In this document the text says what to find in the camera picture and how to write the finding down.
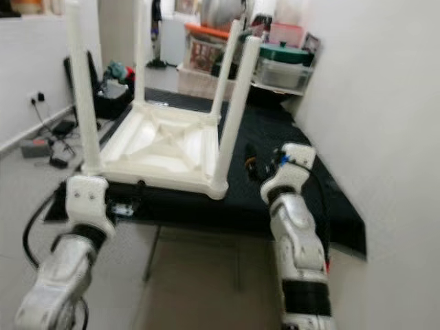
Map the black round bowl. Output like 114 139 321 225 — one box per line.
237 72 290 98

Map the black power brick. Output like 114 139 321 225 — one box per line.
52 120 76 138

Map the beige cloth covered bench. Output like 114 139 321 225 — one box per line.
177 65 239 101

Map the clear plastic storage box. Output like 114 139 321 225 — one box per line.
258 58 314 91

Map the white plastic children table top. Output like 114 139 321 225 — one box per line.
82 102 231 200

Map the green item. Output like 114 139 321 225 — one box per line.
254 43 316 67

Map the round container with orange lid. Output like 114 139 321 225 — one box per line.
10 0 46 17

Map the storage box with orange lid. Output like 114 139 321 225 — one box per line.
186 24 232 73

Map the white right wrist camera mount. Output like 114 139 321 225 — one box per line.
260 143 317 204

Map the black open suitcase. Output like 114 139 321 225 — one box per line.
65 49 135 119

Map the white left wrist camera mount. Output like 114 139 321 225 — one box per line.
65 175 116 238

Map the teal cloth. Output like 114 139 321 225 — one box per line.
107 60 129 80

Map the pink storage box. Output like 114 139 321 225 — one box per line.
268 22 307 48

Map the grey box with red label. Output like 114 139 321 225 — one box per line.
21 137 51 160

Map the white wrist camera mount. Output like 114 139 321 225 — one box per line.
65 175 116 238
260 143 317 204

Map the grey metal table frame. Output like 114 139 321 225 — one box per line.
144 227 160 283

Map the small framed photo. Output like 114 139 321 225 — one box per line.
301 33 323 55

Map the large silver metal pot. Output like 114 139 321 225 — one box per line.
199 0 249 30

